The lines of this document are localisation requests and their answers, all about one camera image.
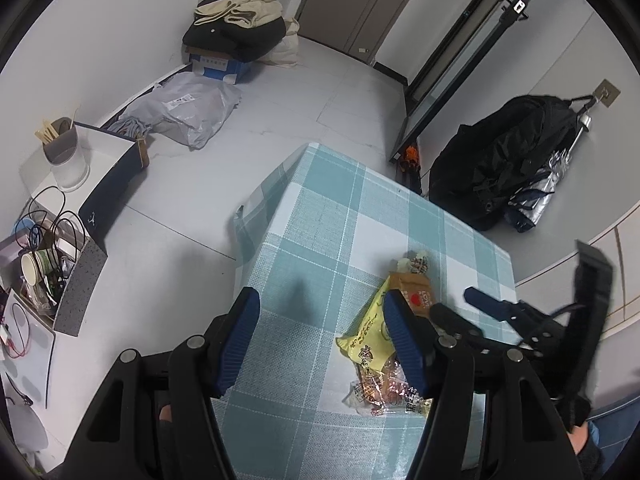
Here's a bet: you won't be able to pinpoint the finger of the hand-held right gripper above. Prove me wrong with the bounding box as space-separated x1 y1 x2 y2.
429 302 494 354
463 286 526 326

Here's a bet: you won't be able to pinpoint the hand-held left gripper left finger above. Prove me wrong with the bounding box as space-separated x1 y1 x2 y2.
62 286 262 480

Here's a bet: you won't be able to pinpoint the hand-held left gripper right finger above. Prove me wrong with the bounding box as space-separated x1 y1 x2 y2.
382 290 586 480

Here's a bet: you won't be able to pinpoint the yellow snack packet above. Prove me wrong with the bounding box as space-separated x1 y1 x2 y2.
336 275 401 377

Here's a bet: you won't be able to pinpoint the brown foil packet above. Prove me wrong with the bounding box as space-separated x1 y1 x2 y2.
389 271 437 318

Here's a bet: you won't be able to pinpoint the yellow clear snack bag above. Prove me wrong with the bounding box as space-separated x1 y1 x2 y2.
344 355 433 420

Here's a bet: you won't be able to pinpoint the small pale snack wrapper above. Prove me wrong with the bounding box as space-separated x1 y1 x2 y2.
395 251 431 276

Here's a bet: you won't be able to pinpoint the silver folding umbrella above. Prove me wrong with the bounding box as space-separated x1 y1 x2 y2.
502 115 593 233

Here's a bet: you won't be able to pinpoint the black jacket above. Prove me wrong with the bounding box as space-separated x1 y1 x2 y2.
429 94 581 232

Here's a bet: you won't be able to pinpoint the teal checkered tablecloth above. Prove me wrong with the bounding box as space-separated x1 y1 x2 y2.
232 142 517 480

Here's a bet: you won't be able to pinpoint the grey speckled box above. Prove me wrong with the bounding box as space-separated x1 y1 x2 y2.
0 232 108 337

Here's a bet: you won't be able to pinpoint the navy box with white top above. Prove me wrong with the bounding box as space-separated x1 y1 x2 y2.
19 122 151 253

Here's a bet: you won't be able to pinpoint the paper cup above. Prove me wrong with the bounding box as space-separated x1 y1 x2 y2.
20 250 58 288

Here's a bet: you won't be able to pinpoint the grey plastic bag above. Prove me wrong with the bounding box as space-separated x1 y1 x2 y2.
106 71 242 150

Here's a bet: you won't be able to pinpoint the white cup with chopsticks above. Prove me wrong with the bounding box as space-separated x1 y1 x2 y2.
34 117 92 193

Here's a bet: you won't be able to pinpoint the blue cardboard box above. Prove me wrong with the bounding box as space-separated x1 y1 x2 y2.
186 46 261 86

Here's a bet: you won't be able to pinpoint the white cloth bag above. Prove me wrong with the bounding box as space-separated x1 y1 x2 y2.
260 16 301 68

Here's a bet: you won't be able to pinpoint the black clothes pile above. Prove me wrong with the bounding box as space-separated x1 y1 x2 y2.
181 0 287 61

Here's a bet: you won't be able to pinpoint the grey door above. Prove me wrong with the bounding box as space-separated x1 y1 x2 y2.
295 0 441 66

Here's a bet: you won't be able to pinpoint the beige clothes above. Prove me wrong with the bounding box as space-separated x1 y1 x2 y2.
194 0 285 28

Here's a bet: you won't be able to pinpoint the red cable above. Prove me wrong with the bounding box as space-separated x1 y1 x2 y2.
0 302 31 361

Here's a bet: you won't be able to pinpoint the wall hook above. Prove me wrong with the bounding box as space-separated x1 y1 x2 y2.
592 78 622 109

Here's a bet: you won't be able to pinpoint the black sliding door frame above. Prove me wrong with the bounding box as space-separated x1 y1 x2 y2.
387 0 556 161

